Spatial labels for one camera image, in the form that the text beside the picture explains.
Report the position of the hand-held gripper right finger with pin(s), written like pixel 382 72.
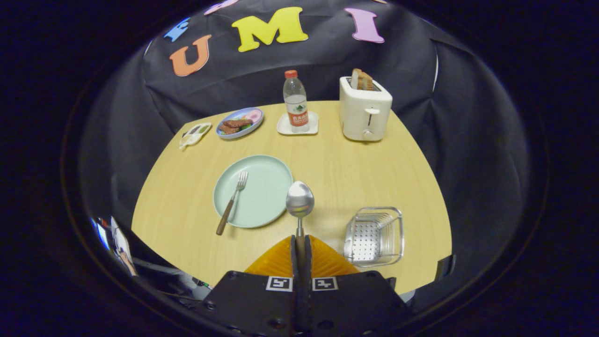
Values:
pixel 355 304

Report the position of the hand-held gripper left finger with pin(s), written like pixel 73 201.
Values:
pixel 252 304

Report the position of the light green plate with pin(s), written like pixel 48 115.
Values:
pixel 262 196

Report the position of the blue plate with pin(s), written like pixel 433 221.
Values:
pixel 234 135

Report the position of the white sauce dish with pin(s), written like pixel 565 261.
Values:
pixel 194 135

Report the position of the brown sausages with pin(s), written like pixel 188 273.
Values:
pixel 236 124

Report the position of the white square coaster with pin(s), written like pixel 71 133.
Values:
pixel 312 127

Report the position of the white toaster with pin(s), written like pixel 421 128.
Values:
pixel 362 117

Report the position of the pink ham slice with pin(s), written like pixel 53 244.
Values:
pixel 255 115

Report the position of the black backdrop cloth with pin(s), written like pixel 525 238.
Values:
pixel 458 140

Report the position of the clear water bottle red cap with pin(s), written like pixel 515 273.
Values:
pixel 295 100

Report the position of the browned toast slice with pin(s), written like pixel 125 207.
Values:
pixel 367 82

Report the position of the pale bread slice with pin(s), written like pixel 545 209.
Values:
pixel 355 78

